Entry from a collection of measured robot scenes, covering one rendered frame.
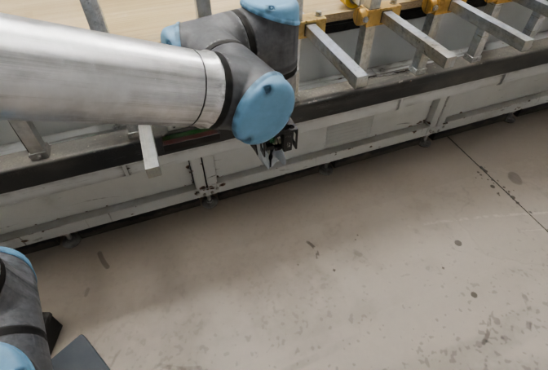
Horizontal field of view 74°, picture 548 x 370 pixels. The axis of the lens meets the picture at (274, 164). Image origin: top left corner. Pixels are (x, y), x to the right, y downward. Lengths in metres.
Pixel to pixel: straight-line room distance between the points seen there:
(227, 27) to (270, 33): 0.07
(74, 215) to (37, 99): 1.43
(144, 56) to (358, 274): 1.39
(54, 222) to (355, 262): 1.28
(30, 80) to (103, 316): 1.38
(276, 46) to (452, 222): 1.50
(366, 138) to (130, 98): 1.66
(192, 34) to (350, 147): 1.43
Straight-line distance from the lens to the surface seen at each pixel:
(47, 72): 0.34
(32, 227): 1.80
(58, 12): 1.50
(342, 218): 1.77
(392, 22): 1.17
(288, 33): 0.58
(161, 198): 1.68
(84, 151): 1.16
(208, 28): 0.53
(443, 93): 1.66
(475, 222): 1.97
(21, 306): 0.76
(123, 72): 0.35
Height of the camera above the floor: 1.41
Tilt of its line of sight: 45 degrees down
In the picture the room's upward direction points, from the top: straight up
